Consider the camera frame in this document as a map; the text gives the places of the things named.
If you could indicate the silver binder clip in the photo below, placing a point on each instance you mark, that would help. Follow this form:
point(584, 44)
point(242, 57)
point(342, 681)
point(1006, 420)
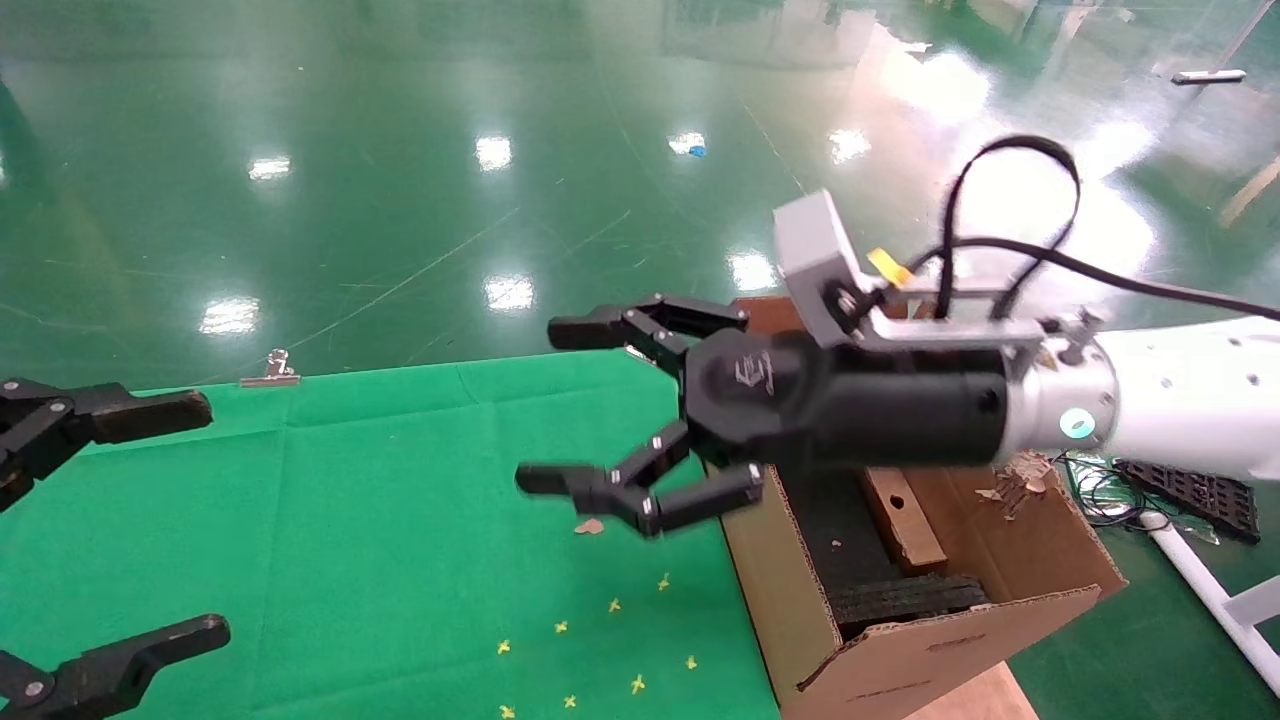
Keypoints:
point(272, 374)

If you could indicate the grey metal camera bracket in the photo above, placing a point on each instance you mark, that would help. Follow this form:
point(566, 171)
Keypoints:
point(950, 335)

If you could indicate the light wooden plank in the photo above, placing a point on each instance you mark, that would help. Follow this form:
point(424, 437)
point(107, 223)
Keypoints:
point(1250, 190)

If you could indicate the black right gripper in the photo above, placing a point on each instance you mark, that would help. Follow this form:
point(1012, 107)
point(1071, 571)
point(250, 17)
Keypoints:
point(850, 410)

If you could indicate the small cardboard scrap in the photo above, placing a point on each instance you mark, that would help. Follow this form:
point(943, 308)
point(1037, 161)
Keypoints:
point(589, 526)

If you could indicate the large open cardboard carton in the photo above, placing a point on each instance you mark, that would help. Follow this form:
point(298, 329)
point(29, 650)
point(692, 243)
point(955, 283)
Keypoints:
point(900, 670)

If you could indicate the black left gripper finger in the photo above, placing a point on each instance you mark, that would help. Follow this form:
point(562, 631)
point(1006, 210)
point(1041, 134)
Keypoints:
point(120, 665)
point(130, 412)

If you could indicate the black foam pad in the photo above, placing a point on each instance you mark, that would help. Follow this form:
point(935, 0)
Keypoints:
point(900, 600)

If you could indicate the white pipe frame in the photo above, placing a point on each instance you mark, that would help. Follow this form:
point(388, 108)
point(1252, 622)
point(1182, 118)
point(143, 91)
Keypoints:
point(1200, 580)

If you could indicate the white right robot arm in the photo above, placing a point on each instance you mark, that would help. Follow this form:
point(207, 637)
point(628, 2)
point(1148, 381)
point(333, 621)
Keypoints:
point(1180, 400)

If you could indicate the white floor bar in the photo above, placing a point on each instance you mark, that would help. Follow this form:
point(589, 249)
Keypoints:
point(1210, 76)

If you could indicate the black plastic grid tray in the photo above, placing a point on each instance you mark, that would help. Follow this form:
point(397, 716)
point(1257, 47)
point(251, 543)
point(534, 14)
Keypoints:
point(1190, 492)

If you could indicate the green table cloth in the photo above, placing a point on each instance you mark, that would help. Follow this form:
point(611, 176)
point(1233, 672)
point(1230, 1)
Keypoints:
point(350, 520)

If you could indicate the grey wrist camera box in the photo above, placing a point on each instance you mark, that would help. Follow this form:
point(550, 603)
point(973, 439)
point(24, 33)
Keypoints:
point(815, 255)

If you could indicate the small brown cardboard box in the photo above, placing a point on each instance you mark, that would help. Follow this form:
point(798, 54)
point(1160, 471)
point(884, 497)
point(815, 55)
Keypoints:
point(905, 520)

